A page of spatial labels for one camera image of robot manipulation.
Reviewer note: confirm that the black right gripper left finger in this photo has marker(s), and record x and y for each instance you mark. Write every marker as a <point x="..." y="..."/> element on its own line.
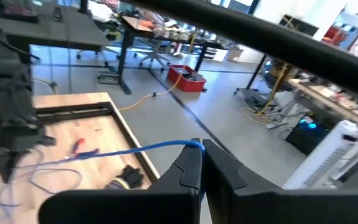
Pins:
<point x="129" y="207"/>

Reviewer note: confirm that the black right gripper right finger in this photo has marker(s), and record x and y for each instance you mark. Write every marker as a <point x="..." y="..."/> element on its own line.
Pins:
<point x="275" y="207"/>

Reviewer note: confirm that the grey yellow work glove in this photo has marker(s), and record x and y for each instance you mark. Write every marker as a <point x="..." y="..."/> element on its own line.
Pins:
<point x="132" y="175"/>

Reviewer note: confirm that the white machine box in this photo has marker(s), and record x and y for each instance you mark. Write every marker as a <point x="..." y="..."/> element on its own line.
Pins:
<point x="322" y="155"/>

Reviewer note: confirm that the black computer tower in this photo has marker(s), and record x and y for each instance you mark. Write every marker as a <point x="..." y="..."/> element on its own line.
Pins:
<point x="303" y="137"/>

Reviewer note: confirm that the grey desk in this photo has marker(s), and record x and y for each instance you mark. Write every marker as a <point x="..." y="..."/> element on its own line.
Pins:
<point x="57" y="31"/>

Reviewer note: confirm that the wooden workbench grey legs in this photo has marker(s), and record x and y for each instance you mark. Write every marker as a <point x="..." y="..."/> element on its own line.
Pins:
<point x="322" y="96"/>

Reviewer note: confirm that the black cluttered desk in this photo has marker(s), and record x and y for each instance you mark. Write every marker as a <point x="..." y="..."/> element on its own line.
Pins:
<point x="124" y="56"/>

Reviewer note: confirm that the red plastic crate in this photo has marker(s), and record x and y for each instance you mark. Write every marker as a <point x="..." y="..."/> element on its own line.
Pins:
<point x="186" y="82"/>

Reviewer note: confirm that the grey office chair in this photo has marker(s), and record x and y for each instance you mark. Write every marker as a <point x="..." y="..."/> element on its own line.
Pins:
<point x="154" y="56"/>

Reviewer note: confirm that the brown cardboard box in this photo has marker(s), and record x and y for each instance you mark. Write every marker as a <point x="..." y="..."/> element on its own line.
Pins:
<point x="234" y="55"/>

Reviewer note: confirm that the black rig frame post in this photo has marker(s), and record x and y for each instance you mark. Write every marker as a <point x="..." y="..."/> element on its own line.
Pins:
<point x="259" y="34"/>

